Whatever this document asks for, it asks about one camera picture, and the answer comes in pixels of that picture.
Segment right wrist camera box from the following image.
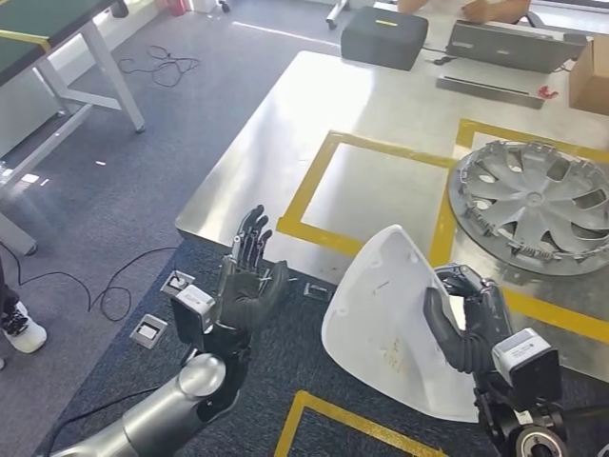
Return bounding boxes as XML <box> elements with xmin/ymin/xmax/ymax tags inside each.
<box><xmin>491</xmin><ymin>328</ymin><xmax>563</xmax><ymax>411</ymax></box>

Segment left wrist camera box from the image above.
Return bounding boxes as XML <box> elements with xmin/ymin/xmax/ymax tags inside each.
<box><xmin>171</xmin><ymin>284</ymin><xmax>217</xmax><ymax>351</ymax></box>

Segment person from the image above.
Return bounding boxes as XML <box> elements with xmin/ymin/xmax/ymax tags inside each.
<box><xmin>397</xmin><ymin>0</ymin><xmax>531</xmax><ymax>25</ymax></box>
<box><xmin>0</xmin><ymin>251</ymin><xmax>48</xmax><ymax>370</ymax></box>

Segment round silver metal part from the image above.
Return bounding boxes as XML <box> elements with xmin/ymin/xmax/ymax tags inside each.
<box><xmin>448</xmin><ymin>139</ymin><xmax>609</xmax><ymax>277</ymax></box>

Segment grey flat metal tray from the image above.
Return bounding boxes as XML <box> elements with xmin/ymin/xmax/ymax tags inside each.
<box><xmin>436</xmin><ymin>74</ymin><xmax>546</xmax><ymax>110</ymax></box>

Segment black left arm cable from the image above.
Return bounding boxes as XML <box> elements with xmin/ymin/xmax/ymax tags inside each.
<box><xmin>42</xmin><ymin>387</ymin><xmax>158</xmax><ymax>457</ymax></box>

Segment yellow floor tape square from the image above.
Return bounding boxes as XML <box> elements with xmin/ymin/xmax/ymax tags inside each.
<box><xmin>273</xmin><ymin>390</ymin><xmax>448</xmax><ymax>457</ymax></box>

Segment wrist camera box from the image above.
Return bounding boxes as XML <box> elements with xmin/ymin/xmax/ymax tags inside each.
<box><xmin>491</xmin><ymin>328</ymin><xmax>563</xmax><ymax>411</ymax></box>
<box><xmin>171</xmin><ymin>284</ymin><xmax>217</xmax><ymax>351</ymax></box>

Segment cardboard box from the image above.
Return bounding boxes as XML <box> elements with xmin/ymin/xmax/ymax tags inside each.
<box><xmin>569</xmin><ymin>34</ymin><xmax>609</xmax><ymax>117</ymax></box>

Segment white desk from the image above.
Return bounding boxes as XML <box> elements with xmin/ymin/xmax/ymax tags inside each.
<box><xmin>0</xmin><ymin>0</ymin><xmax>146</xmax><ymax>190</ymax></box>

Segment white furniture frame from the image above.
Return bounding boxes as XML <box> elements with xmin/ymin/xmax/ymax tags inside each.
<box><xmin>0</xmin><ymin>210</ymin><xmax>38</xmax><ymax>257</ymax></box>

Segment metal floor socket plate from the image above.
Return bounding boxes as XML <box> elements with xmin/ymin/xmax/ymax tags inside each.
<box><xmin>129</xmin><ymin>313</ymin><xmax>168</xmax><ymax>350</ymax></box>
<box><xmin>160</xmin><ymin>269</ymin><xmax>196</xmax><ymax>299</ymax></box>
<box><xmin>303</xmin><ymin>282</ymin><xmax>334</xmax><ymax>303</ymax></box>

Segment black desk cable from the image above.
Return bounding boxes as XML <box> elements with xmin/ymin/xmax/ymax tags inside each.
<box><xmin>421</xmin><ymin>45</ymin><xmax>457</xmax><ymax>67</ymax></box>

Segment steel frame workbench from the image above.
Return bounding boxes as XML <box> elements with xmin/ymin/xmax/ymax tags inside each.
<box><xmin>174</xmin><ymin>50</ymin><xmax>609</xmax><ymax>386</ymax></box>

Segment dark grey case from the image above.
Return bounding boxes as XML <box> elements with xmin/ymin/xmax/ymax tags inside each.
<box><xmin>340</xmin><ymin>6</ymin><xmax>429</xmax><ymax>71</ymax></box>

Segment white plastic shell part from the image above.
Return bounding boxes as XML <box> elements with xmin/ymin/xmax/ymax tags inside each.
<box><xmin>321</xmin><ymin>224</ymin><xmax>479</xmax><ymax>424</ymax></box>

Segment black floor cable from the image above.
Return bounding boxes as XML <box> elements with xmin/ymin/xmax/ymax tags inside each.
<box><xmin>118</xmin><ymin>44</ymin><xmax>201</xmax><ymax>89</ymax></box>
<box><xmin>0</xmin><ymin>242</ymin><xmax>180</xmax><ymax>323</ymax></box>

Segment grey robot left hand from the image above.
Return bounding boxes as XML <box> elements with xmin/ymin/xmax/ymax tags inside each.
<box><xmin>216</xmin><ymin>205</ymin><xmax>290</xmax><ymax>332</ymax></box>

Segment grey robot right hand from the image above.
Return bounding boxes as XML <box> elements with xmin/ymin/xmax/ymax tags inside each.
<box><xmin>423</xmin><ymin>263</ymin><xmax>515</xmax><ymax>374</ymax></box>

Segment grey laptop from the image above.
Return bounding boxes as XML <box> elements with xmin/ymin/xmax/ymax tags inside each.
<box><xmin>446</xmin><ymin>18</ymin><xmax>588</xmax><ymax>75</ymax></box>

